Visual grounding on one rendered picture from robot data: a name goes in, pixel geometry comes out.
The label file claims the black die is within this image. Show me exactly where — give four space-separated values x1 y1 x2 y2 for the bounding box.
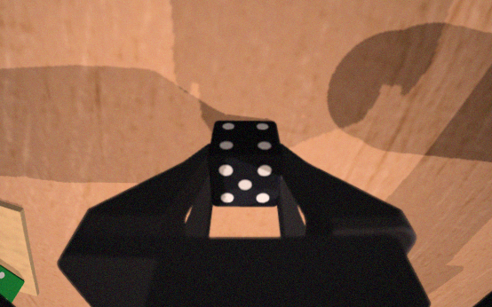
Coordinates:
208 121 283 207

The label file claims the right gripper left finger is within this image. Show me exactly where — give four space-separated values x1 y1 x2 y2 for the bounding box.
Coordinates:
73 143 213 237

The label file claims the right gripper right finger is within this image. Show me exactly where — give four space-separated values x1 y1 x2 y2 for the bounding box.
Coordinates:
277 144 417 255

